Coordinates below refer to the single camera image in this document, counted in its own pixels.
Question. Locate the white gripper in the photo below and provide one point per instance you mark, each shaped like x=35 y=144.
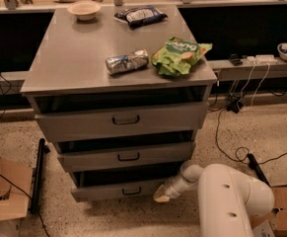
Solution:
x=173 y=189

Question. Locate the grey bottom drawer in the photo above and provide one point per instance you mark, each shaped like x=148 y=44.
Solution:
x=121 y=182

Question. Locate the grey drawer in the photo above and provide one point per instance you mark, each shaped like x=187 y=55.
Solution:
x=73 y=126
x=121 y=182
x=126 y=157

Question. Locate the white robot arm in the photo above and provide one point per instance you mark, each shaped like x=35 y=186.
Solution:
x=227 y=198

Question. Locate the grey top drawer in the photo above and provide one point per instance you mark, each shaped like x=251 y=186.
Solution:
x=73 y=126

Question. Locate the grey middle drawer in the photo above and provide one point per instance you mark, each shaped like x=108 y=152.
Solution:
x=126 y=157

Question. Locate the grey drawer cabinet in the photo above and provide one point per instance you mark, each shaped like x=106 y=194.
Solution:
x=69 y=74

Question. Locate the black bar right floor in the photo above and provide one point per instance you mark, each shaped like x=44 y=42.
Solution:
x=255 y=166

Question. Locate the black bar floor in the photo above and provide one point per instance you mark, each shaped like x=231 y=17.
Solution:
x=42 y=150
x=255 y=166

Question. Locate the black power adapter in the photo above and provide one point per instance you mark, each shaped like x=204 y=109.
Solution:
x=235 y=106

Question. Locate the right cardboard box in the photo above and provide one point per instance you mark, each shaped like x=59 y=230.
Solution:
x=277 y=218

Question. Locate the cardboard box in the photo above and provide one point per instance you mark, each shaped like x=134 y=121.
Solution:
x=15 y=185
x=277 y=218

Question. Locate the black bar left floor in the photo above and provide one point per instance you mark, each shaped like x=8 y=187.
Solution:
x=42 y=150

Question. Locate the silver blue snack packet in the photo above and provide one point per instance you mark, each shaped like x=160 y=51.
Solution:
x=127 y=62

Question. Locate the green chip bag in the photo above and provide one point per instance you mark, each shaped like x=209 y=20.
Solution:
x=177 y=56

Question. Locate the left cardboard box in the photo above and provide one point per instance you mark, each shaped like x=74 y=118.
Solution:
x=15 y=185

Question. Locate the small black device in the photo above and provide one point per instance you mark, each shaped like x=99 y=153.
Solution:
x=235 y=60

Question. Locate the white power strip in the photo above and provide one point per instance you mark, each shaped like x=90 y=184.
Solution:
x=265 y=58

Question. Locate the dark blue snack bag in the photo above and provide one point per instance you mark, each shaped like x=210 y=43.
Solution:
x=141 y=16

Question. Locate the beige paper bowl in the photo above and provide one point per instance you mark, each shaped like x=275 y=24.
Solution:
x=84 y=10

